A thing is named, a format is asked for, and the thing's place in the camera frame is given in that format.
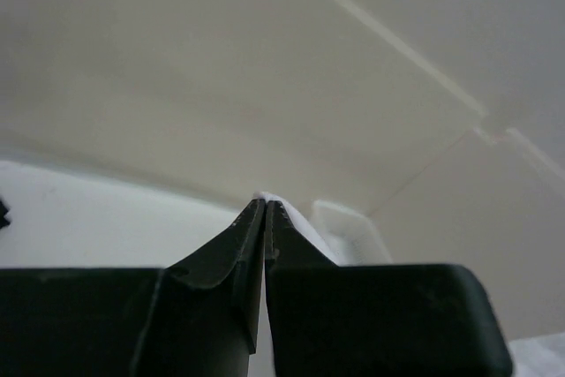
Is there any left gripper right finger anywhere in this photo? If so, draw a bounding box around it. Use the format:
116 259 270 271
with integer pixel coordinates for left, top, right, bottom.
264 200 336 269

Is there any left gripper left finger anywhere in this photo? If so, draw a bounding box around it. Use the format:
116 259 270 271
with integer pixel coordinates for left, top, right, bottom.
162 199 266 355

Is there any white tank top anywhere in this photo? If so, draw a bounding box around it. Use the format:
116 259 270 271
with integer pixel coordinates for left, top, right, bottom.
260 192 564 376

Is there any folded black tank top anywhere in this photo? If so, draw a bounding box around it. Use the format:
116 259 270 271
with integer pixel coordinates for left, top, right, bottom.
0 199 11 230

